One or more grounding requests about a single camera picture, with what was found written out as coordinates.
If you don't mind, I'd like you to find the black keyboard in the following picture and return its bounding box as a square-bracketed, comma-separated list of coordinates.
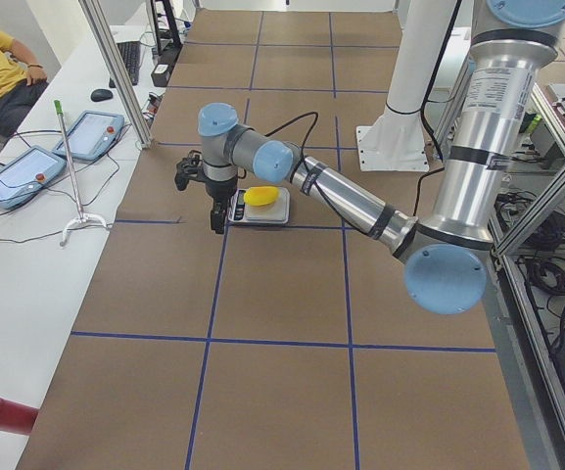
[117, 41, 141, 86]

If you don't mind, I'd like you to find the far blue teach pendant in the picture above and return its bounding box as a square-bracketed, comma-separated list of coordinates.
[65, 111, 124, 162]

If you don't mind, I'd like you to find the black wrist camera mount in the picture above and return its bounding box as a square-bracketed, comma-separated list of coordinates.
[174, 150, 205, 191]

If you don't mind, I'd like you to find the red cylinder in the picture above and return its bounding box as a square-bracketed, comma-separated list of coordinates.
[0, 398, 38, 436]

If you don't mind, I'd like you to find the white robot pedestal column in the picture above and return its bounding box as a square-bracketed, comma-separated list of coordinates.
[356, 0, 460, 172]

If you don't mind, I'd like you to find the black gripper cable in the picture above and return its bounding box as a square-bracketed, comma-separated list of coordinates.
[237, 111, 320, 180]

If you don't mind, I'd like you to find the blue teach pendant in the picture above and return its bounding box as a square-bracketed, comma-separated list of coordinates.
[0, 146, 66, 210]
[65, 111, 124, 162]

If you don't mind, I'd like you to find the yellow mango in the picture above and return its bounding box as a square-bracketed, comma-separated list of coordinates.
[244, 186, 280, 207]

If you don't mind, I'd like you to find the near blue teach pendant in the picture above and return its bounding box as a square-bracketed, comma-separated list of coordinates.
[0, 146, 66, 210]

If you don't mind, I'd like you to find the black computer mouse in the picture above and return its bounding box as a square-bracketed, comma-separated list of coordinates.
[90, 88, 114, 103]

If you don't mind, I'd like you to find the aluminium frame post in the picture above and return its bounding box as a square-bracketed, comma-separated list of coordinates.
[78, 0, 152, 149]

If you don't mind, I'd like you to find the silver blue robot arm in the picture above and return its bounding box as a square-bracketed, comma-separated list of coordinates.
[198, 1, 565, 314]

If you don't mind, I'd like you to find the black box with label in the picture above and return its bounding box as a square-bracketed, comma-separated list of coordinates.
[150, 64, 171, 88]

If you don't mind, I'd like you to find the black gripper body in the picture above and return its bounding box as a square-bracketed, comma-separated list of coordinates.
[205, 179, 237, 213]

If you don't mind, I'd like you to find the grey digital kitchen scale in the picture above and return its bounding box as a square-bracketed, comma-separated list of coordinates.
[227, 187, 290, 225]

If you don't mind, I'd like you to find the green tipped grabber stick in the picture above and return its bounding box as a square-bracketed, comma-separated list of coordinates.
[54, 100, 109, 248]

